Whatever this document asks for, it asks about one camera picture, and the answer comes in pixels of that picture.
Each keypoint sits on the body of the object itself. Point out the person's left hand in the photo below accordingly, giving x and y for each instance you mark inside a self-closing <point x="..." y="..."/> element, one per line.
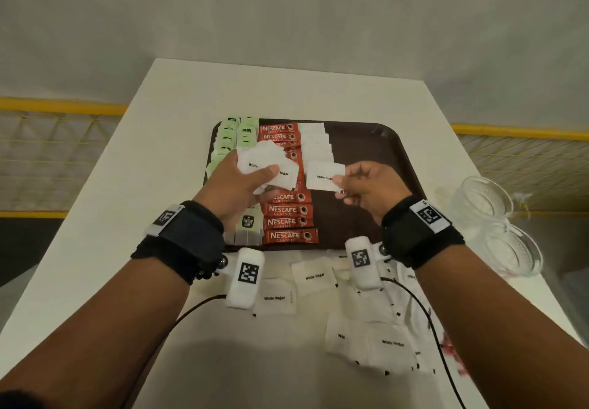
<point x="225" y="192"/>

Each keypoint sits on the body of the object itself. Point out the person's right hand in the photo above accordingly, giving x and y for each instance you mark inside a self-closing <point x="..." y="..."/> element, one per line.
<point x="377" y="188"/>

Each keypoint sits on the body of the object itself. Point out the row of tea bags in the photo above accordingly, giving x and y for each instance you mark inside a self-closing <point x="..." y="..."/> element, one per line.
<point x="223" y="142"/>
<point x="248" y="227"/>

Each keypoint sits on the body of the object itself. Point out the brown tray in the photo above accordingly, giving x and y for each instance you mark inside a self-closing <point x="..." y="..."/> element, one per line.
<point x="368" y="146"/>

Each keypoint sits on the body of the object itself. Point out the sugar sachet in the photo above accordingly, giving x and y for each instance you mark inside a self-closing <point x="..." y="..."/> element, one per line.
<point x="322" y="176"/>

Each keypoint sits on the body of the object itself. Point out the row of red Nescafe sachets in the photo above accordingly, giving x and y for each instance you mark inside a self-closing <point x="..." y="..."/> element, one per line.
<point x="287" y="220"/>

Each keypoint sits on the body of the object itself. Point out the clear patterned glass cup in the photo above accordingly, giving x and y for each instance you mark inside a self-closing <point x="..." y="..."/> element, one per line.
<point x="483" y="201"/>
<point x="515" y="252"/>

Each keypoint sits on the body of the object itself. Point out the pile of white sugar sachets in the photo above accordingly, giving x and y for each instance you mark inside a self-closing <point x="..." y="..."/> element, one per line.
<point x="368" y="339"/>

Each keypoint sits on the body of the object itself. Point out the pile of red stirrer sticks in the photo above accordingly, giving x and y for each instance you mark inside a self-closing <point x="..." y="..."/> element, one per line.
<point x="448" y="349"/>

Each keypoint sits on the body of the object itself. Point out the person's right forearm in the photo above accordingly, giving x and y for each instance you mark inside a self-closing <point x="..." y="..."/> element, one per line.
<point x="506" y="330"/>

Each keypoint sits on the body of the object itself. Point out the person's left forearm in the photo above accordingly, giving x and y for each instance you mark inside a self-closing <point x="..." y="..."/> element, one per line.
<point x="92" y="339"/>

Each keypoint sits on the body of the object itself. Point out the person's dark sleeve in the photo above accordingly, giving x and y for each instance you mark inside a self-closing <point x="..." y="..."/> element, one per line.
<point x="18" y="402"/>

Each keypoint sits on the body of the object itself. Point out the black left wristband with markers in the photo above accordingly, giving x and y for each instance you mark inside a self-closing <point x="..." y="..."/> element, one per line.
<point x="188" y="238"/>

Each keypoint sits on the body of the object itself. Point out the black wristband with markers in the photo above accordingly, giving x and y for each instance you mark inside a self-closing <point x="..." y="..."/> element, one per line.
<point x="188" y="238"/>
<point x="414" y="238"/>

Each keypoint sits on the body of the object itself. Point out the black right wristband with markers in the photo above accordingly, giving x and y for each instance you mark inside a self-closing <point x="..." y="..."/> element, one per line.
<point x="414" y="238"/>

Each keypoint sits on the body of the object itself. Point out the yellow mesh railing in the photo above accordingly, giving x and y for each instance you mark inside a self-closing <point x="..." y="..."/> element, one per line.
<point x="529" y="165"/>
<point x="55" y="160"/>

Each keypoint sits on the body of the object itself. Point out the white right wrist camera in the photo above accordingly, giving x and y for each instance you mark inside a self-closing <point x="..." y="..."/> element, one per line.
<point x="363" y="261"/>

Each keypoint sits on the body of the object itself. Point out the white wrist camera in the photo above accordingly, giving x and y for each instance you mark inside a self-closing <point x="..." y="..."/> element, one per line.
<point x="246" y="280"/>
<point x="363" y="261"/>

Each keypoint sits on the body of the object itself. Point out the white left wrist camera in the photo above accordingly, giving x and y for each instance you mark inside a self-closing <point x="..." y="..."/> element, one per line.
<point x="246" y="280"/>

